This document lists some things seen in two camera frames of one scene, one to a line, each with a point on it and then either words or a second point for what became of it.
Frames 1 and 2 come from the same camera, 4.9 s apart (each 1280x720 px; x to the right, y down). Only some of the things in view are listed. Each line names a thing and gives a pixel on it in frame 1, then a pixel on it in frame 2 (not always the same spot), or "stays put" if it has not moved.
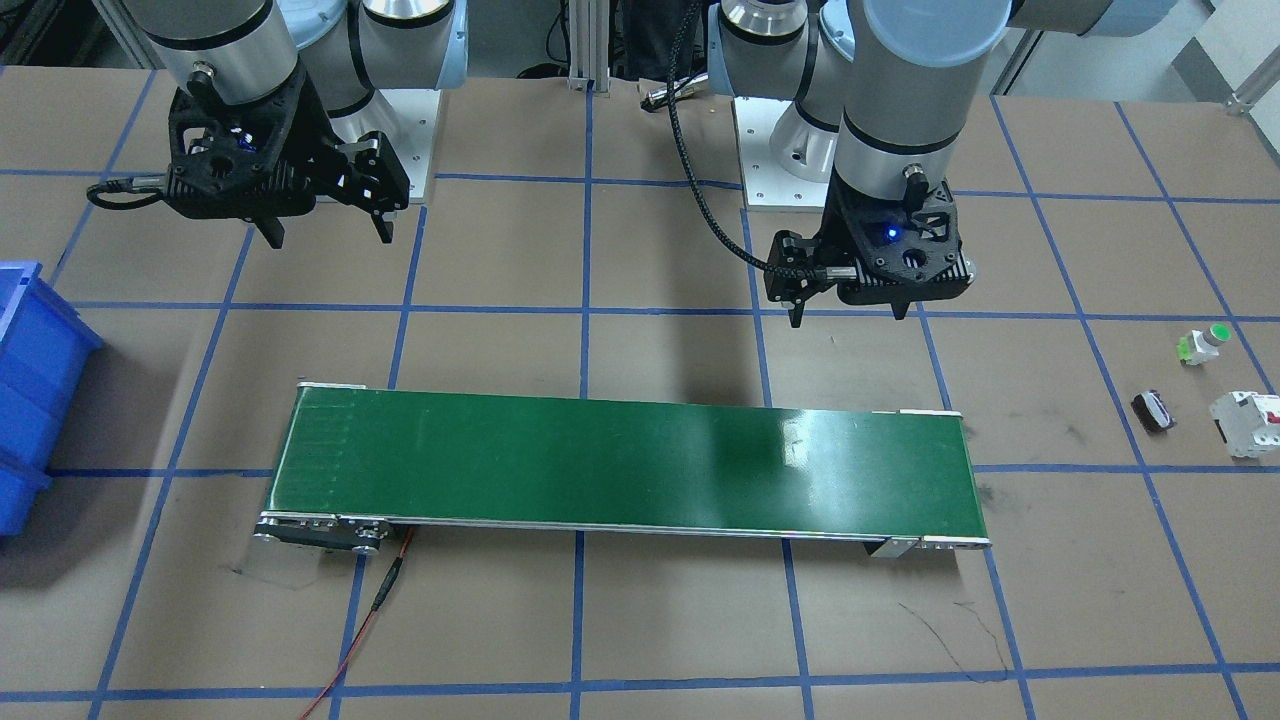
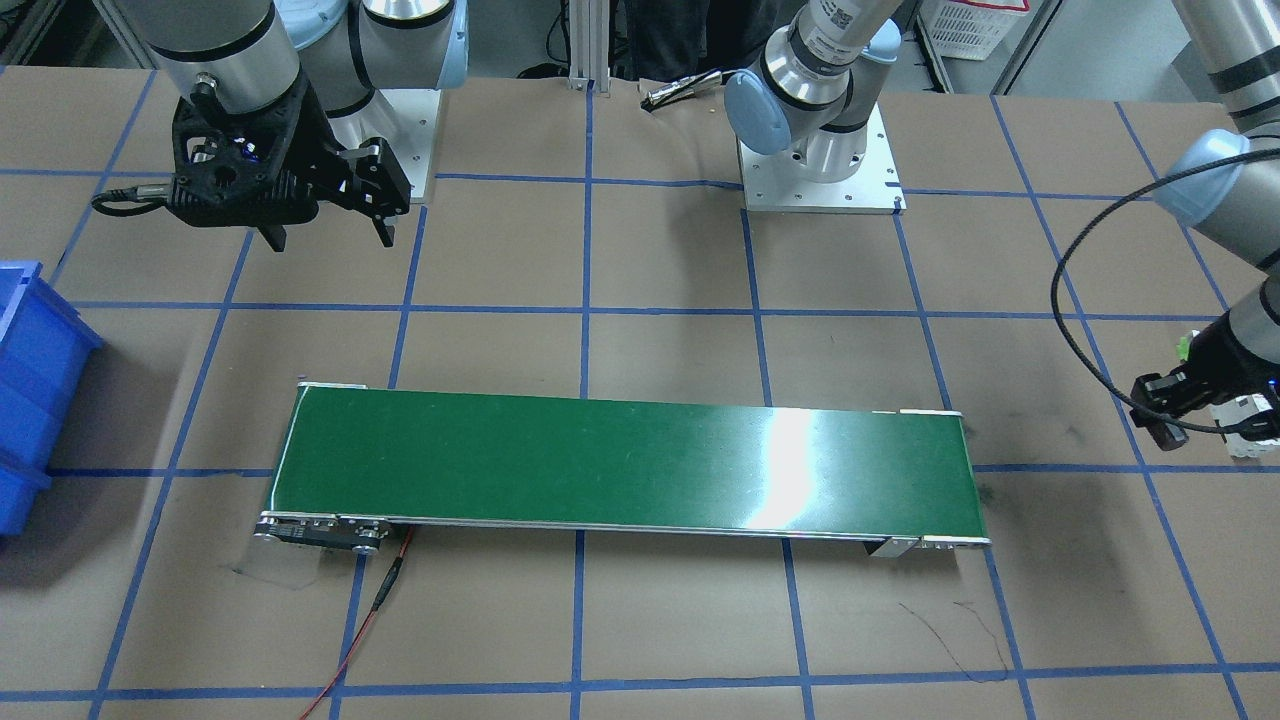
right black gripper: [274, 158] stays put
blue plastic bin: [44, 344] stays put
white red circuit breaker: [1249, 422] stays put
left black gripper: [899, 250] to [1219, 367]
